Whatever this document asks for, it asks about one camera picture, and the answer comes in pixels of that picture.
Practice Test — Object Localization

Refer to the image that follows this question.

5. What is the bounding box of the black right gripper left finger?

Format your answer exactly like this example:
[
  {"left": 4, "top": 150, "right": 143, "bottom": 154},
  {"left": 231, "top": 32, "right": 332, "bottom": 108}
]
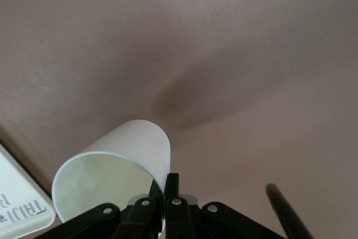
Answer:
[{"left": 36, "top": 179, "right": 163, "bottom": 239}]

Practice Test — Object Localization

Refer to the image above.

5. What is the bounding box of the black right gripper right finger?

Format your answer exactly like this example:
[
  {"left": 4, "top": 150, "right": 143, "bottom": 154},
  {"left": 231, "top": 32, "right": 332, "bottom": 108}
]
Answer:
[{"left": 164, "top": 173, "right": 286, "bottom": 239}]

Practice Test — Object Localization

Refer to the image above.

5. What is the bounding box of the white plastic cup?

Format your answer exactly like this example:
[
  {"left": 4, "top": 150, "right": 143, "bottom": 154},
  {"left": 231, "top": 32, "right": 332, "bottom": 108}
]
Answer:
[{"left": 51, "top": 119, "right": 172, "bottom": 224}]

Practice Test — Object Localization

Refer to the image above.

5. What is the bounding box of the cream tray with bear print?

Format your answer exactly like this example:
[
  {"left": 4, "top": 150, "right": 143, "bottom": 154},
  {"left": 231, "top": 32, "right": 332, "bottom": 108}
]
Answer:
[{"left": 0, "top": 142, "right": 56, "bottom": 239}]

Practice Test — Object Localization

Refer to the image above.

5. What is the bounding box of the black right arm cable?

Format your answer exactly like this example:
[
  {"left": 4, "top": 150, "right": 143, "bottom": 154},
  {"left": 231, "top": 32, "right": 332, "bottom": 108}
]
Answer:
[{"left": 265, "top": 183, "right": 314, "bottom": 239}]

